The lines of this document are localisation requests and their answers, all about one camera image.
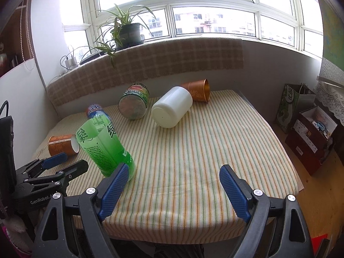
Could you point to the potted spider plant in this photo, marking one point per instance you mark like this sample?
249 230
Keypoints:
129 33

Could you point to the orange paper cup white inside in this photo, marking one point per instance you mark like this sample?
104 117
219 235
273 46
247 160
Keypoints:
60 145

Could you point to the red object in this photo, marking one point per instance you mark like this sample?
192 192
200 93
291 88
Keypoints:
319 243

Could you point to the green paper bag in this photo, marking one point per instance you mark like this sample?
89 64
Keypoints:
290 104

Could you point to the green patterned wall hanging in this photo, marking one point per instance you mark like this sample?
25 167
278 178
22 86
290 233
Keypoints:
333 32

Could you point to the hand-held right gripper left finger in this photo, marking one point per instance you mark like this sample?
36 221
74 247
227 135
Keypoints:
114 190

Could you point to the orange paper cup, far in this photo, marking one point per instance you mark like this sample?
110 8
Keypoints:
199 90

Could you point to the white plastic cup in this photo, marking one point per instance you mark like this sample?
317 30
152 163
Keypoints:
172 107

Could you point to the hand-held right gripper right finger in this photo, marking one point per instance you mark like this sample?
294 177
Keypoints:
233 193

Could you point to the white lace cloth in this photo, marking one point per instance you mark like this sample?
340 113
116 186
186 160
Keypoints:
330 96

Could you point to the blue red bottle cup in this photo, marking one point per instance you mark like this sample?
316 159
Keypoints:
94 110

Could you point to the brown cardboard box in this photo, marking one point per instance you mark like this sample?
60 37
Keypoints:
303 145

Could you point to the white window frame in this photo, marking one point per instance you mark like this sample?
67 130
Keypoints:
169 18

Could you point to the dark flat device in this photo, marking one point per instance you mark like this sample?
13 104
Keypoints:
90 57

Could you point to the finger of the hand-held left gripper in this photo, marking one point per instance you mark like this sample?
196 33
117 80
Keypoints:
72 169
55 160

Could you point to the green labelled clear cup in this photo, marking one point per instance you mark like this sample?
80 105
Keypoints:
133 107

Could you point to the brown plaid cloth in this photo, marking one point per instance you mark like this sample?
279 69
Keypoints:
174 59

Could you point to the green cut bottle cup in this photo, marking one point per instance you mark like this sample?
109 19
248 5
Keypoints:
104 150

